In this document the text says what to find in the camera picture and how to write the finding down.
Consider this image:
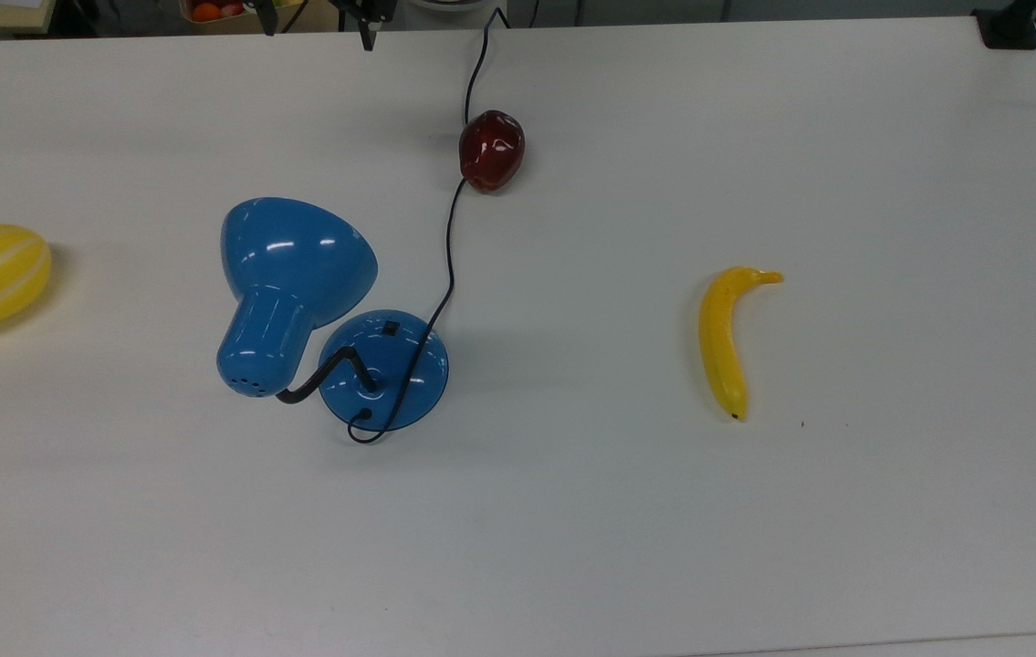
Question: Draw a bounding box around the blue desk lamp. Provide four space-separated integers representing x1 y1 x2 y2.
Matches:
215 196 451 433

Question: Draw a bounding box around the basket of fruit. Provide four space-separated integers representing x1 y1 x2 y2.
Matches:
178 0 340 36

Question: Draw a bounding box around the dark red apple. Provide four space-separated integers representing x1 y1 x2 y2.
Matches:
458 109 527 194

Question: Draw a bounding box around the yellow banana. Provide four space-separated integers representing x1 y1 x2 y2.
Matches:
698 266 785 422

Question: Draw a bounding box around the black table clamp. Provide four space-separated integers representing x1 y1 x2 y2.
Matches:
972 0 1036 50

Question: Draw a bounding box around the black lamp power cable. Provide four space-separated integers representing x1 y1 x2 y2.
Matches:
347 7 511 445

